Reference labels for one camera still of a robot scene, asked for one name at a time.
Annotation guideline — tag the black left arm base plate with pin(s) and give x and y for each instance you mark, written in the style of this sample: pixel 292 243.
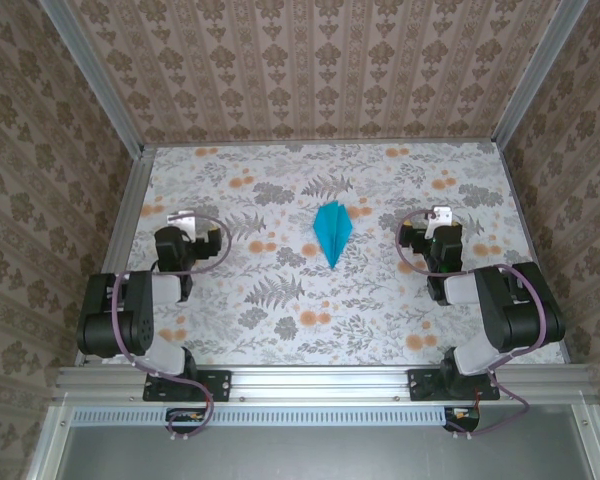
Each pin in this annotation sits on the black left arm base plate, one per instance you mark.
pixel 220 385

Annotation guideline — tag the white left camera bracket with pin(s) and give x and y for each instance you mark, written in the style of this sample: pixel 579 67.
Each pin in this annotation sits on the white left camera bracket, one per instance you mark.
pixel 185 221

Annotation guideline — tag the blue square paper sheet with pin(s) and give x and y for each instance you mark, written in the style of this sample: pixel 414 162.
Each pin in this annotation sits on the blue square paper sheet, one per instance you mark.
pixel 332 230

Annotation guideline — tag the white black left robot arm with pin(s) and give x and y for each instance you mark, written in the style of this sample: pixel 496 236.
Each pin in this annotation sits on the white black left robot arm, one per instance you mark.
pixel 130 320

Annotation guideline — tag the aluminium table side rail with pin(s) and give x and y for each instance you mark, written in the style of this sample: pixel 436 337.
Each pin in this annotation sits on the aluminium table side rail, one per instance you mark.
pixel 534 250
pixel 126 215

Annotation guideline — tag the aluminium frame post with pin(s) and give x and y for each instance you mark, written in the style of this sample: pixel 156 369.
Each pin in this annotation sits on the aluminium frame post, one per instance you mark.
pixel 536 75
pixel 96 75

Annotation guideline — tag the white camera bracket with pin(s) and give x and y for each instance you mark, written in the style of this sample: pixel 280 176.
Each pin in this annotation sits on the white camera bracket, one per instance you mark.
pixel 442 217
pixel 185 221

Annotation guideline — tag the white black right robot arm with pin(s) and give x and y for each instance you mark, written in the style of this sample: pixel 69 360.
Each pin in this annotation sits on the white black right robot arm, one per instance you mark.
pixel 515 310

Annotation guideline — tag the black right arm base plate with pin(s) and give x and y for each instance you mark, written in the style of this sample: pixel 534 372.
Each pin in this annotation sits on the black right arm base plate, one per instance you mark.
pixel 420 385

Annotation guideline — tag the grey metal panel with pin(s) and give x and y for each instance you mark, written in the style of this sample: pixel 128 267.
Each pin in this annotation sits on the grey metal panel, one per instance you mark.
pixel 320 455

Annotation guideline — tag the thin aluminium table rail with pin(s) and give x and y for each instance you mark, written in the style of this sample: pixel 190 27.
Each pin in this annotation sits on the thin aluminium table rail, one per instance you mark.
pixel 320 144

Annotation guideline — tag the wide aluminium base rail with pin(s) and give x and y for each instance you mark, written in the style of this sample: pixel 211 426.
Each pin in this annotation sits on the wide aluminium base rail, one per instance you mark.
pixel 320 382

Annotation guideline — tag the white right camera bracket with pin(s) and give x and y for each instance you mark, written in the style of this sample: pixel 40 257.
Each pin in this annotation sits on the white right camera bracket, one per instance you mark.
pixel 442 217

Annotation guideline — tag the floral patterned table cover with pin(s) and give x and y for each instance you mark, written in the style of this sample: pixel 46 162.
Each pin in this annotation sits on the floral patterned table cover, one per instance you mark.
pixel 360 320

